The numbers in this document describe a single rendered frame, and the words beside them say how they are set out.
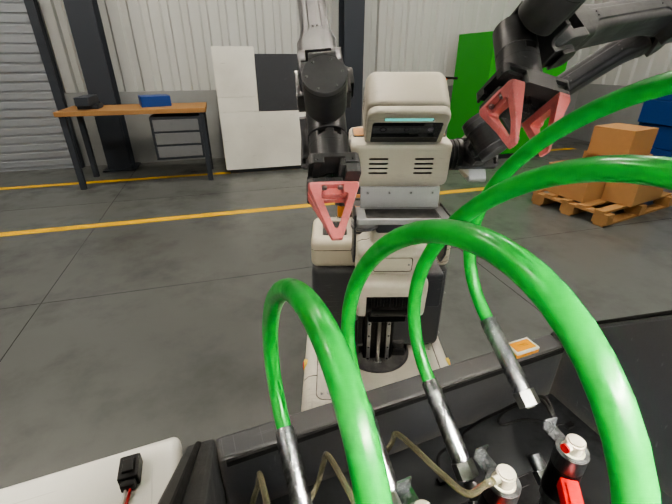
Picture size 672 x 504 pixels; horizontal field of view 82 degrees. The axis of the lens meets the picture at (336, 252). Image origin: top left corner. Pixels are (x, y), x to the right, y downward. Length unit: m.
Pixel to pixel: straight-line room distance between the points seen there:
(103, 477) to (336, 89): 0.53
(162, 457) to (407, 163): 0.86
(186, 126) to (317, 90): 4.72
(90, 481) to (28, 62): 6.37
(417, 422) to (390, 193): 0.62
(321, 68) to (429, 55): 6.80
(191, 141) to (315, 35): 4.60
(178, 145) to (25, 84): 2.32
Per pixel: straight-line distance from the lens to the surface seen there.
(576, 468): 0.44
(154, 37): 6.46
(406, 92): 1.03
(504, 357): 0.46
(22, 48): 6.76
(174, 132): 5.22
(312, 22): 0.70
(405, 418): 0.68
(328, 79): 0.51
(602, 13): 0.82
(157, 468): 0.57
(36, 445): 2.15
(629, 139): 4.89
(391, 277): 1.22
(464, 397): 0.73
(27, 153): 6.99
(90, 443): 2.04
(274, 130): 5.47
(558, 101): 0.60
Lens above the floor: 1.42
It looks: 27 degrees down
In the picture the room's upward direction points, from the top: straight up
